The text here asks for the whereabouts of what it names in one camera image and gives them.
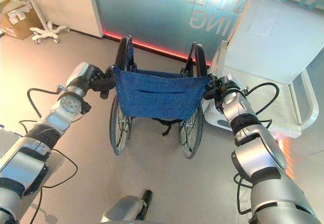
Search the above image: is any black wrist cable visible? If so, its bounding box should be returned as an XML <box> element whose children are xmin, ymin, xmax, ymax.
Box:
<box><xmin>27</xmin><ymin>88</ymin><xmax>67</xmax><ymax>120</ymax></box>
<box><xmin>243</xmin><ymin>82</ymin><xmax>281</xmax><ymax>134</ymax></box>

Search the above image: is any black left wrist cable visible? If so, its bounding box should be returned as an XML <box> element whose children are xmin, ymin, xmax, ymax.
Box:
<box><xmin>27</xmin><ymin>88</ymin><xmax>67</xmax><ymax>120</ymax></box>

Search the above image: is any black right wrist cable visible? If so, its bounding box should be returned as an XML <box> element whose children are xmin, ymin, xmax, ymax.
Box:
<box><xmin>243</xmin><ymin>82</ymin><xmax>281</xmax><ymax>134</ymax></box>

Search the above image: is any black left forearm cable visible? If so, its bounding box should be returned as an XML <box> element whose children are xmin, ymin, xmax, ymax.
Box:
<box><xmin>18</xmin><ymin>119</ymin><xmax>78</xmax><ymax>224</ymax></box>

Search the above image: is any black right elbow cable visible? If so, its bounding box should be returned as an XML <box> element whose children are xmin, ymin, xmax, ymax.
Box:
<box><xmin>232</xmin><ymin>172</ymin><xmax>254</xmax><ymax>216</ymax></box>

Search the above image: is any brown cardboard box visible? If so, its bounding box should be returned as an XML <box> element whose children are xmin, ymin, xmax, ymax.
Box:
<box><xmin>0</xmin><ymin>0</ymin><xmax>44</xmax><ymax>41</ymax></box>

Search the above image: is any white rolling stand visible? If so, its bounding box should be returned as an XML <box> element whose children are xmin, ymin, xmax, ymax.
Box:
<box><xmin>28</xmin><ymin>0</ymin><xmax>72</xmax><ymax>45</ymax></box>

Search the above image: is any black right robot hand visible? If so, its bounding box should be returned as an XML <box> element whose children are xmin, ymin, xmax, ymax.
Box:
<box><xmin>203</xmin><ymin>73</ymin><xmax>241</xmax><ymax>108</ymax></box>

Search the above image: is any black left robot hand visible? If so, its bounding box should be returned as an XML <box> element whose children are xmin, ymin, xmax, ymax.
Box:
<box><xmin>67</xmin><ymin>62</ymin><xmax>118</xmax><ymax>100</ymax></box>

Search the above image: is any blue fabric wheelchair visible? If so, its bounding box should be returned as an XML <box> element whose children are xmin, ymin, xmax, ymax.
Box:
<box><xmin>105</xmin><ymin>35</ymin><xmax>215</xmax><ymax>160</ymax></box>

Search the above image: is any white hospital bed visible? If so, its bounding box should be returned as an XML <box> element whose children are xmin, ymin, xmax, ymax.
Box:
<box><xmin>202</xmin><ymin>0</ymin><xmax>320</xmax><ymax>139</ymax></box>

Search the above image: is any red floor light strip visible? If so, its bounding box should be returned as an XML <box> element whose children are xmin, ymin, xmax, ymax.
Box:
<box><xmin>102</xmin><ymin>29</ymin><xmax>212</xmax><ymax>67</ymax></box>

